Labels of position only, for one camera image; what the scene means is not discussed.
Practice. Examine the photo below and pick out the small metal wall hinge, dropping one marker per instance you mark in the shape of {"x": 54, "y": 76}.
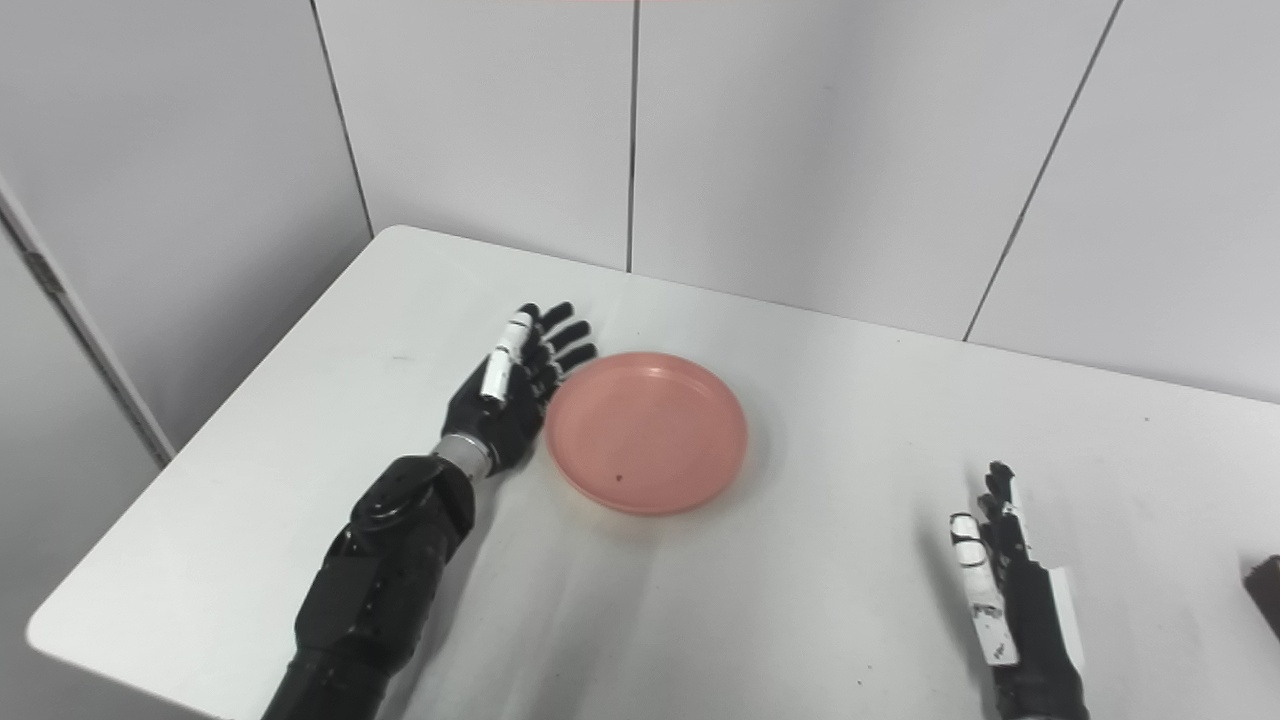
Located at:
{"x": 45, "y": 272}

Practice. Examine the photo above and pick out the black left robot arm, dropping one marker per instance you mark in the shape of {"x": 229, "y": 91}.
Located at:
{"x": 380, "y": 580}

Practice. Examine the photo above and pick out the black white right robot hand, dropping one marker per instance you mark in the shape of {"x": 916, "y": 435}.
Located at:
{"x": 1035, "y": 630}

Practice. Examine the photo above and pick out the chocolate cake slice with fruit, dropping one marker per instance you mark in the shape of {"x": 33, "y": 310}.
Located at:
{"x": 1268, "y": 595}

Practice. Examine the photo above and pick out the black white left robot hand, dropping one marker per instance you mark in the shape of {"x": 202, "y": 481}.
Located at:
{"x": 500, "y": 420}

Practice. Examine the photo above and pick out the pink round plate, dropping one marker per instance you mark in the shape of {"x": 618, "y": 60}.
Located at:
{"x": 645, "y": 430}

